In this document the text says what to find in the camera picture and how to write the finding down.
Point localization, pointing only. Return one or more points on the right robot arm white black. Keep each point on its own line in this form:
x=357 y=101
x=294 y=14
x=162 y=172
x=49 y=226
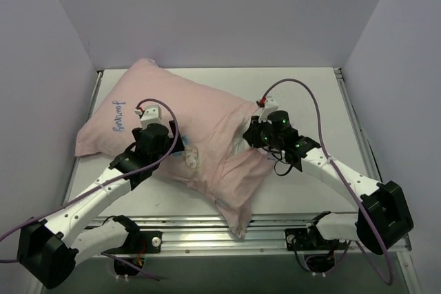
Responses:
x=383 y=216

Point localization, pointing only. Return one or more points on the purple Elsa print pillowcase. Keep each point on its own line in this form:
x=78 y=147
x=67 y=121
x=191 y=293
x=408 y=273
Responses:
x=207 y=120

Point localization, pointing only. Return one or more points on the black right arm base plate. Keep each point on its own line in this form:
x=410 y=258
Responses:
x=309 y=239

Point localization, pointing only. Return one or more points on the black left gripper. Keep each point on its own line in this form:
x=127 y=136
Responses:
x=173 y=132

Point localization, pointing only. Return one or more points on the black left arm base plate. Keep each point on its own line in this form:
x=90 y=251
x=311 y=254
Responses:
x=148 y=242

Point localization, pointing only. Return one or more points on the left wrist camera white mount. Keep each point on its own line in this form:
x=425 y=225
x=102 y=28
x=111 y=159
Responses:
x=149 y=115

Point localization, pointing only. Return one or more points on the aluminium front mounting rail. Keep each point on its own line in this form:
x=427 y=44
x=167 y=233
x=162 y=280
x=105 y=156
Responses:
x=209 y=234

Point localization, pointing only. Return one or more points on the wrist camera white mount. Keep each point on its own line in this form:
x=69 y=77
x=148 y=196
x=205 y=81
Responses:
x=266 y=106
x=149 y=115

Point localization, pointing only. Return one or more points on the aluminium right side rail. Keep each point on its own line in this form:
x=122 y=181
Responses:
x=364 y=146

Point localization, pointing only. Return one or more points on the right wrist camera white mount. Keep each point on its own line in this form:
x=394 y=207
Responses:
x=266 y=106

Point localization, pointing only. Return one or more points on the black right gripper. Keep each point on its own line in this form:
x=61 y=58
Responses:
x=253 y=132

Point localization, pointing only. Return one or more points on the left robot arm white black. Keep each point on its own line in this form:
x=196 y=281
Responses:
x=50 y=247

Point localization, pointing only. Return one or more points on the white pillow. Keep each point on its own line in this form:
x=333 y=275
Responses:
x=239 y=143

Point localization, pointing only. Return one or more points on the aluminium left side rail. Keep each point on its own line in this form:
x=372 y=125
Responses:
x=93 y=99

